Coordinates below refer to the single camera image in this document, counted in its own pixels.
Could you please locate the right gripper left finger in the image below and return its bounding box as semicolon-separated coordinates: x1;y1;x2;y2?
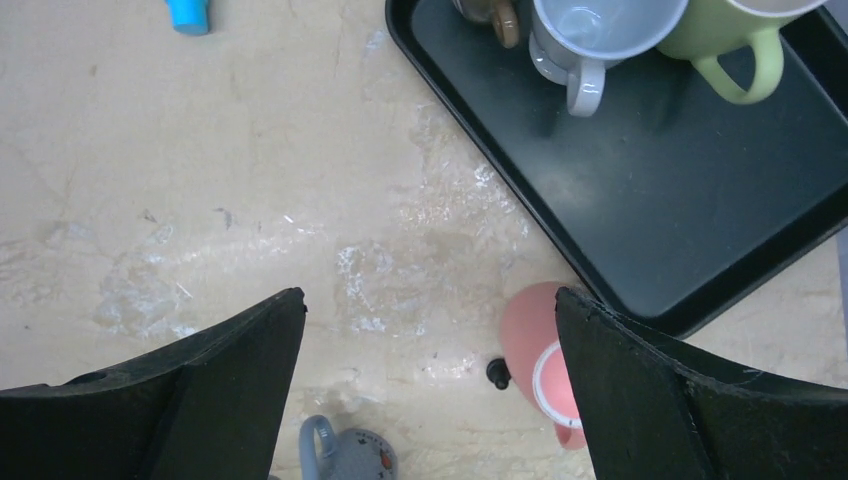
1;288;307;479

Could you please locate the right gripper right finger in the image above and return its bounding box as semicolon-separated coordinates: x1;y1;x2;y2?
556;287;847;479

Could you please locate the green mug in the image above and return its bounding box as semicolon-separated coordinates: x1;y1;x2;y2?
656;0;825;105

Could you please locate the light grey mug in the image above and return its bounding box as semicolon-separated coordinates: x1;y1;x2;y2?
528;0;688;117

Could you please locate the brown mug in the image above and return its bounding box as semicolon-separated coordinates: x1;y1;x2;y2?
453;0;520;49

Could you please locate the pink mug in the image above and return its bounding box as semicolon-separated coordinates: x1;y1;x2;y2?
499;282;587;450

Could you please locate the slate blue mug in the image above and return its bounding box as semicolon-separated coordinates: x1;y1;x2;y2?
299;415;399;480

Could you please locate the black tray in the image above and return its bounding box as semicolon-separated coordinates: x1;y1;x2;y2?
385;1;847;338

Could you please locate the blue cylinder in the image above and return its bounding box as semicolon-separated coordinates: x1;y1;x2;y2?
165;0;210;36

